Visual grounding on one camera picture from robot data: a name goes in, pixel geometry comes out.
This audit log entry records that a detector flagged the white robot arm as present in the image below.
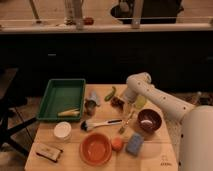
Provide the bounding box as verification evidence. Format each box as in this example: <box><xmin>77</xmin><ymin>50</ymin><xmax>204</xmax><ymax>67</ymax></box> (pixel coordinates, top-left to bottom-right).
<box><xmin>123</xmin><ymin>72</ymin><xmax>213</xmax><ymax>171</ymax></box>

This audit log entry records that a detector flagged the white paper cup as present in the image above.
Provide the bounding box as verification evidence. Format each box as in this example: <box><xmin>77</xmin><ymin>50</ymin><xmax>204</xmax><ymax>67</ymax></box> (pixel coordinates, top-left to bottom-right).
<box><xmin>53</xmin><ymin>122</ymin><xmax>72</xmax><ymax>140</ymax></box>

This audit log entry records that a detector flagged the green plastic spoon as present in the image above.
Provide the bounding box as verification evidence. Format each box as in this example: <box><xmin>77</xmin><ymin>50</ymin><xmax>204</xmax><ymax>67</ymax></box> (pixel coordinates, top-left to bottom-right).
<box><xmin>118</xmin><ymin>95</ymin><xmax>147</xmax><ymax>134</ymax></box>

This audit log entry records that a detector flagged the green pepper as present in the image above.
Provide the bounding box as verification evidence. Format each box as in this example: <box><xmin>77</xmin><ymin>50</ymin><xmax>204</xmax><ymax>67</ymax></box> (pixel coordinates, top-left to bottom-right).
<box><xmin>104</xmin><ymin>86</ymin><xmax>116</xmax><ymax>102</ymax></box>

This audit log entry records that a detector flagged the dark maroon bowl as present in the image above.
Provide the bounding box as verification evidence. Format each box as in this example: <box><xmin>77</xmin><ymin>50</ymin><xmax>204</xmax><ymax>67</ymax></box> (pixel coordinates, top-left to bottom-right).
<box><xmin>137</xmin><ymin>109</ymin><xmax>162</xmax><ymax>134</ymax></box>

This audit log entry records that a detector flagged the blue sponge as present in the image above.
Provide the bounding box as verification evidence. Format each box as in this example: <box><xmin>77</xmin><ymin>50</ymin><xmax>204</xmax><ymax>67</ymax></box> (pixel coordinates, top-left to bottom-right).
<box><xmin>125</xmin><ymin>133</ymin><xmax>144</xmax><ymax>156</ymax></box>

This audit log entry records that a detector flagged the metal can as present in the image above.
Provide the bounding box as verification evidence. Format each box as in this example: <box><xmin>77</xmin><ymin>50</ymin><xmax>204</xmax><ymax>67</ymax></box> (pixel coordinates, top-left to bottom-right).
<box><xmin>85</xmin><ymin>100</ymin><xmax>96</xmax><ymax>116</ymax></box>

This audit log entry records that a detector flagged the small orange fruit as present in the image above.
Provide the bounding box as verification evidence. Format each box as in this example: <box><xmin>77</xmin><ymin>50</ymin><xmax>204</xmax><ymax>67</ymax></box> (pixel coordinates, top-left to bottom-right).
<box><xmin>111</xmin><ymin>137</ymin><xmax>124</xmax><ymax>152</ymax></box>

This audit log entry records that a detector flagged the yellow corn cob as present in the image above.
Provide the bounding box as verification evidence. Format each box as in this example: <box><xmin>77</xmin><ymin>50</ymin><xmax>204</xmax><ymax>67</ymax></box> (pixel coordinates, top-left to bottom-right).
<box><xmin>57</xmin><ymin>108</ymin><xmax>80</xmax><ymax>117</ymax></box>

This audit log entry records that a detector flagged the orange bowl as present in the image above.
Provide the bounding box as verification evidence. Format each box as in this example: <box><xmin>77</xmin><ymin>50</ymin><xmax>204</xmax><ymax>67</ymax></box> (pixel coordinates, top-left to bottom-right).
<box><xmin>79</xmin><ymin>133</ymin><xmax>112</xmax><ymax>166</ymax></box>

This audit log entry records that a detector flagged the green plastic tray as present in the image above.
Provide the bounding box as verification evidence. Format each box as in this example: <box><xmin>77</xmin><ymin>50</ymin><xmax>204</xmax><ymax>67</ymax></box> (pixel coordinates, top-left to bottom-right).
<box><xmin>36</xmin><ymin>79</ymin><xmax>86</xmax><ymax>122</ymax></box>

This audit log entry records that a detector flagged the wooden block eraser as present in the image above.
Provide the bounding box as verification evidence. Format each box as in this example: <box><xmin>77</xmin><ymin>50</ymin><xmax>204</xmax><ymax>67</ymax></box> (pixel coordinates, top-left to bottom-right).
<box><xmin>36</xmin><ymin>144</ymin><xmax>63</xmax><ymax>162</ymax></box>

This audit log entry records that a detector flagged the red object on counter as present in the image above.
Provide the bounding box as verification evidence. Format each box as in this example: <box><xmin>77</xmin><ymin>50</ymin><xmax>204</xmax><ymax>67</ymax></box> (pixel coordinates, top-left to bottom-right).
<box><xmin>83</xmin><ymin>17</ymin><xmax>94</xmax><ymax>25</ymax></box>

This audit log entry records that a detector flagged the black office chair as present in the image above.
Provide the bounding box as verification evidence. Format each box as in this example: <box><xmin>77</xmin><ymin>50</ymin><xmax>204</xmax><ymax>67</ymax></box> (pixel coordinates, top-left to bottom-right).
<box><xmin>0</xmin><ymin>68</ymin><xmax>36</xmax><ymax>156</ymax></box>

